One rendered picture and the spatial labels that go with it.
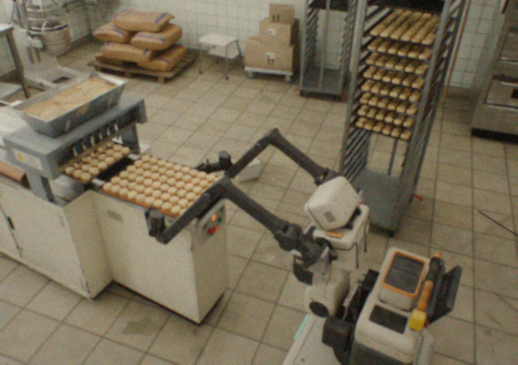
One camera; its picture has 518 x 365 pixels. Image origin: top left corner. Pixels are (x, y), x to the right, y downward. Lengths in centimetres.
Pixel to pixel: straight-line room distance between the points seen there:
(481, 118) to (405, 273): 315
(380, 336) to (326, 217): 53
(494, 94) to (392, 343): 335
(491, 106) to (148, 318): 363
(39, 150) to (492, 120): 409
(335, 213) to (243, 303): 137
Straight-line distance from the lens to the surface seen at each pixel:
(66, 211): 269
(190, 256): 248
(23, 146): 259
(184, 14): 663
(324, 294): 223
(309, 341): 260
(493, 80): 489
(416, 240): 369
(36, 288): 349
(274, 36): 572
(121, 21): 616
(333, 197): 189
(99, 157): 285
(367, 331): 204
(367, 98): 318
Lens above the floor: 242
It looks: 35 degrees down
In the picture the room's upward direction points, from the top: 1 degrees clockwise
